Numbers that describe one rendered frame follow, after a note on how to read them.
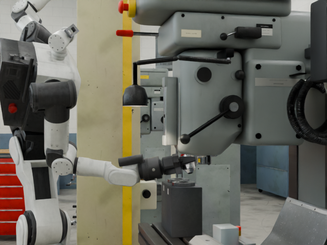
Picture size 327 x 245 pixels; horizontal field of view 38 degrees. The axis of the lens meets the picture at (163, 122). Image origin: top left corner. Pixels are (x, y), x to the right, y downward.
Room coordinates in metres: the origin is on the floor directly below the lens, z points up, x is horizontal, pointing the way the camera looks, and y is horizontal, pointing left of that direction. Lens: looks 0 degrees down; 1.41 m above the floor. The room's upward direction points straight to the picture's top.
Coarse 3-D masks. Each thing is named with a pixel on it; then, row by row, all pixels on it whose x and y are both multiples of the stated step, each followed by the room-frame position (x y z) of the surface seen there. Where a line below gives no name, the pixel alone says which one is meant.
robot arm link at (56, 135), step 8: (48, 128) 1.70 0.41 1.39; (56, 128) 1.69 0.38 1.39; (64, 128) 1.71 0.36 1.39; (48, 136) 1.71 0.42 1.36; (56, 136) 1.71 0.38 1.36; (64, 136) 1.73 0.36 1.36; (48, 144) 1.73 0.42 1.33; (56, 144) 1.73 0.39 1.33; (64, 144) 1.75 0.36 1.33; (48, 152) 1.74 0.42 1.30; (56, 152) 1.74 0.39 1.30; (64, 152) 1.77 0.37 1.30; (48, 160) 1.76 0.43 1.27; (56, 160) 1.75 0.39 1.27; (64, 160) 1.75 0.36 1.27; (56, 168) 1.76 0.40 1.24; (64, 168) 1.76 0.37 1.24; (72, 168) 1.77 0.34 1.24
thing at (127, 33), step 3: (117, 30) 1.53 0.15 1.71; (120, 30) 1.53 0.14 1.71; (123, 30) 1.53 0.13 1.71; (126, 30) 1.53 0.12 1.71; (129, 30) 1.54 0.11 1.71; (117, 33) 1.53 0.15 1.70; (120, 33) 1.53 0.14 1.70; (123, 33) 1.53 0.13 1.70; (126, 33) 1.53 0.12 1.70; (129, 33) 1.53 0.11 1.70; (132, 33) 1.54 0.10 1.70; (135, 33) 1.54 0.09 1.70; (138, 33) 1.54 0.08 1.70; (141, 33) 1.55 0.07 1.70; (144, 33) 1.55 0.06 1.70; (147, 33) 1.55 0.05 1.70; (150, 33) 1.55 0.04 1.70; (153, 33) 1.55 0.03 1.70; (156, 33) 1.56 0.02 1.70; (126, 36) 1.54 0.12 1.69; (129, 36) 1.54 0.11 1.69
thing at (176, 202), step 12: (168, 180) 1.92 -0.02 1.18; (180, 180) 1.89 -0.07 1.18; (168, 192) 1.82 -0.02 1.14; (180, 192) 1.77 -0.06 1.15; (192, 192) 1.78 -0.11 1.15; (168, 204) 1.82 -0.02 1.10; (180, 204) 1.77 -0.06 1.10; (192, 204) 1.78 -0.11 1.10; (168, 216) 1.82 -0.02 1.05; (180, 216) 1.77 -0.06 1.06; (192, 216) 1.78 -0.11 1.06; (168, 228) 1.82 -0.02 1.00; (180, 228) 1.77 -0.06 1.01; (192, 228) 1.78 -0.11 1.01
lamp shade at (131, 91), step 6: (126, 90) 1.35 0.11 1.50; (132, 90) 1.33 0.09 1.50; (138, 90) 1.34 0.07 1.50; (144, 90) 1.35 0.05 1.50; (126, 96) 1.34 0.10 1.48; (132, 96) 1.33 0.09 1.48; (138, 96) 1.33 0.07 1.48; (144, 96) 1.34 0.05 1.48; (126, 102) 1.34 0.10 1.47; (132, 102) 1.33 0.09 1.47; (138, 102) 1.33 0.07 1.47; (144, 102) 1.34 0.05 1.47
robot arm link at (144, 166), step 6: (132, 156) 1.83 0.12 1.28; (138, 156) 1.82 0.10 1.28; (120, 162) 1.82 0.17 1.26; (126, 162) 1.82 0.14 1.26; (132, 162) 1.82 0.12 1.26; (138, 162) 1.82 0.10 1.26; (144, 162) 1.82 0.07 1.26; (126, 168) 1.83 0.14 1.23; (132, 168) 1.81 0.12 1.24; (138, 168) 1.82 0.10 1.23; (144, 168) 1.81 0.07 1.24; (138, 174) 1.82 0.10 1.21; (144, 174) 1.81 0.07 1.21; (138, 180) 1.83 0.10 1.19
